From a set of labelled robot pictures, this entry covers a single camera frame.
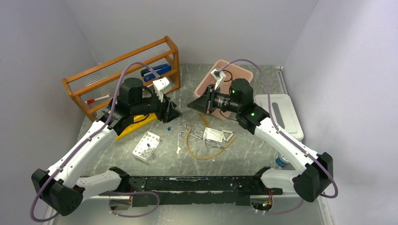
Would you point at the white wire gauze square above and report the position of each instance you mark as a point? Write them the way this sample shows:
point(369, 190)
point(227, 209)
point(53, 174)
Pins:
point(213, 135)

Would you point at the white plastic bin lid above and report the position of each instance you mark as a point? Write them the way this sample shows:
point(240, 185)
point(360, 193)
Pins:
point(284, 114)

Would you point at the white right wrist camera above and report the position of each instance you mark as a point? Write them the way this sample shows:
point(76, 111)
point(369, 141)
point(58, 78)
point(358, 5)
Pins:
point(219, 77)

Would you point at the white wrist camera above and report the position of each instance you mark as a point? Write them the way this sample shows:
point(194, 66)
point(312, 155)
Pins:
point(219, 77)
point(161, 87)

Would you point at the yellow foam tray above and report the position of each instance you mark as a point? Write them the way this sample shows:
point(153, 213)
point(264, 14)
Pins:
point(139, 121)

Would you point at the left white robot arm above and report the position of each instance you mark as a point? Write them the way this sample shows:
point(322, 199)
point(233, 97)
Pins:
point(62, 186)

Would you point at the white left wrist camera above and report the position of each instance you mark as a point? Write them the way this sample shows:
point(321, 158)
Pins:
point(161, 87)

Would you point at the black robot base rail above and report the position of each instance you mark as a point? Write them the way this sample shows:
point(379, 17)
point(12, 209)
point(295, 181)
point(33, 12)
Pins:
point(164, 190)

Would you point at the white test tube rack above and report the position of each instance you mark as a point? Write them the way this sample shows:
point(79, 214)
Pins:
point(139, 150)

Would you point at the yellow rubber tubing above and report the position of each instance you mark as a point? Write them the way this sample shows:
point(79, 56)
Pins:
point(201, 151)

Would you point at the black wire tripod stand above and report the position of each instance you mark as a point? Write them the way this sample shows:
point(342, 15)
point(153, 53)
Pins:
point(229, 76)

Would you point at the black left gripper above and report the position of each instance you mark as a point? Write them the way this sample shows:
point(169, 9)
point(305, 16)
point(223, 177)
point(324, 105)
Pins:
point(166, 112)

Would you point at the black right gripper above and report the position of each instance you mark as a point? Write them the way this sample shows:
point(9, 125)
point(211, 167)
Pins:
point(205, 103)

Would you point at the white clay triangle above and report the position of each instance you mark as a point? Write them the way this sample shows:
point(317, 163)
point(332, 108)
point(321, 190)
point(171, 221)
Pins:
point(227, 135)

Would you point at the pink plastic bin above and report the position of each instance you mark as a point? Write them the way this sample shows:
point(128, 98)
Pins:
point(211, 84)

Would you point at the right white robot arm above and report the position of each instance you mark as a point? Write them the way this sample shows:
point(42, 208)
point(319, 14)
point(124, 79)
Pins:
point(312, 175)

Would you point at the red white marker pen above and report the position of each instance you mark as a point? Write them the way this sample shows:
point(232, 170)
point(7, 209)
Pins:
point(90, 101)

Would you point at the blue white round container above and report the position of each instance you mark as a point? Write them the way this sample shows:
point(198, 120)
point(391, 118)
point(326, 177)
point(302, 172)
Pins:
point(281, 160)

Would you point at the brown bristle tube brush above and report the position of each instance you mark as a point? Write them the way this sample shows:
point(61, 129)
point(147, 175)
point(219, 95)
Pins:
point(204, 119)

